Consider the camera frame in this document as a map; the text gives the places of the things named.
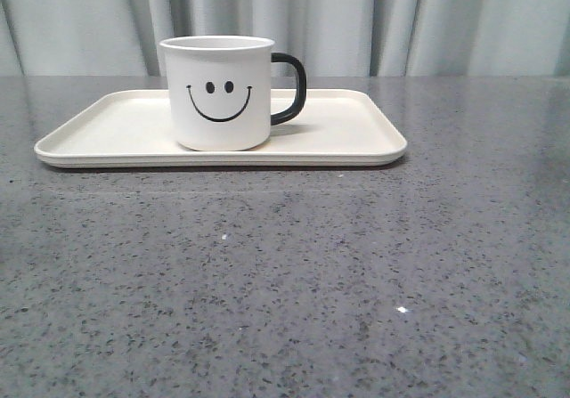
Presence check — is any white smiley mug black handle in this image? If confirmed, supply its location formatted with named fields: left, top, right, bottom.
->
left=159, top=36, right=307, bottom=151

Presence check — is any cream rectangular plastic tray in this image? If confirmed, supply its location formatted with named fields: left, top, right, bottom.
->
left=34, top=89, right=407, bottom=168

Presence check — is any pale grey-green curtain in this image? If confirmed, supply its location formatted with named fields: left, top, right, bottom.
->
left=1, top=0, right=569, bottom=77

